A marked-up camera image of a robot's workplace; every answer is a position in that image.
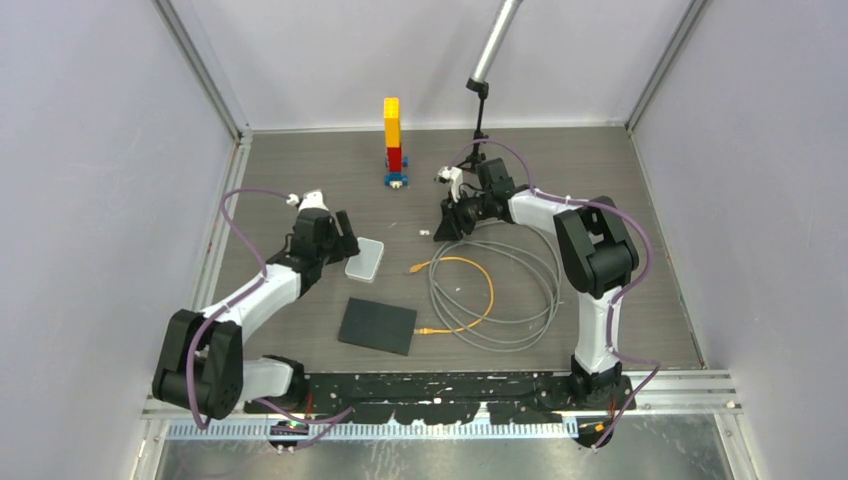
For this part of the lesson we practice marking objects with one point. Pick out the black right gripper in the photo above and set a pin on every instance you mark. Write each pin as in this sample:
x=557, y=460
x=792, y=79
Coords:
x=449, y=231

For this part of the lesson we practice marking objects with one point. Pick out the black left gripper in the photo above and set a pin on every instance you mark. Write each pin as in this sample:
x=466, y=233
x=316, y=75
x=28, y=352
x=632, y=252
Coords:
x=344, y=243

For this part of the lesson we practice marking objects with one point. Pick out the white network switch box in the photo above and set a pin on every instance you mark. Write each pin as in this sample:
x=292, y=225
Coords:
x=364, y=266

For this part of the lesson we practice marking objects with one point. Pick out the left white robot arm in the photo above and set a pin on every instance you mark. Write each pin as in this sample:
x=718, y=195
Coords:
x=201, y=365

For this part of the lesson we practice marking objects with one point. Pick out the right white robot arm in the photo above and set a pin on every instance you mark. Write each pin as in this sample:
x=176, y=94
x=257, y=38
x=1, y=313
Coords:
x=598, y=256

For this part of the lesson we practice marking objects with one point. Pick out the colourful toy block tower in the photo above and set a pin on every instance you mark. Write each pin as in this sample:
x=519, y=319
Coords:
x=395, y=160

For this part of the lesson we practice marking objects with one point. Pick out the dark grey foam pad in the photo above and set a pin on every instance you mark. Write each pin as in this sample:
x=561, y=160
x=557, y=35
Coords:
x=377, y=326

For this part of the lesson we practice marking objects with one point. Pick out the black tripod with silver pole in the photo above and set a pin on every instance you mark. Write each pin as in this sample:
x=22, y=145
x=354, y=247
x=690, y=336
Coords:
x=477, y=79

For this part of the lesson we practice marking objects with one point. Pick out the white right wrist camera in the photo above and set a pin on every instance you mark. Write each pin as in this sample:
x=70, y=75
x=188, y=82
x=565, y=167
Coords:
x=453, y=178

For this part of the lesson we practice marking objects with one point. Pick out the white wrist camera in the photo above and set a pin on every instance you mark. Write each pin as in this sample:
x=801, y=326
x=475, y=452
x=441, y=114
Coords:
x=309, y=205
x=453, y=178

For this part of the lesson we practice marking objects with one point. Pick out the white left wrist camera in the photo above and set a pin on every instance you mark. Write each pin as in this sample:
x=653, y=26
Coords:
x=309, y=205

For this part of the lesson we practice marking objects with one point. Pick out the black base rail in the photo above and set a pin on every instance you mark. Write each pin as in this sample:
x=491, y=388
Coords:
x=457, y=399

